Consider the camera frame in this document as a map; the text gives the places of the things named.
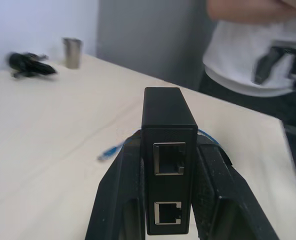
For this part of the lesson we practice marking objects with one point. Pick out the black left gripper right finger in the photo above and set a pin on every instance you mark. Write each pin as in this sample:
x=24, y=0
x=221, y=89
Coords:
x=228, y=200

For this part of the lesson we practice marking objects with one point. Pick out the person in white shirt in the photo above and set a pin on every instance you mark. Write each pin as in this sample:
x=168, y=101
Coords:
x=233, y=57

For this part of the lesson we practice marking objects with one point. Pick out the metal cup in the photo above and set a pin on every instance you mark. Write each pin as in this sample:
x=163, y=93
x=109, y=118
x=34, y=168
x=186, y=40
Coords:
x=72, y=53

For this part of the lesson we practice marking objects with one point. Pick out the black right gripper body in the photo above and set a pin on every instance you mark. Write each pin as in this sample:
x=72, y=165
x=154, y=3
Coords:
x=291, y=50

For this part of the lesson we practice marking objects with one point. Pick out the black bundled object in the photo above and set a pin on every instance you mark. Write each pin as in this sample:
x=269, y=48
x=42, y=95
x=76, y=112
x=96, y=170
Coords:
x=28, y=65

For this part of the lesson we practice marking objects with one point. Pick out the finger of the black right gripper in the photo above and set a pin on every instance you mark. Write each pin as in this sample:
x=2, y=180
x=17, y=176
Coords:
x=265, y=68

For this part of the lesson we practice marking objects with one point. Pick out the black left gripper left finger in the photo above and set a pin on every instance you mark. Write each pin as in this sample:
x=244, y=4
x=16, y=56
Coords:
x=113, y=200

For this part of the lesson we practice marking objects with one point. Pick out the small black box with ports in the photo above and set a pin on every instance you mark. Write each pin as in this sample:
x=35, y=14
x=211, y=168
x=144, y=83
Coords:
x=168, y=112

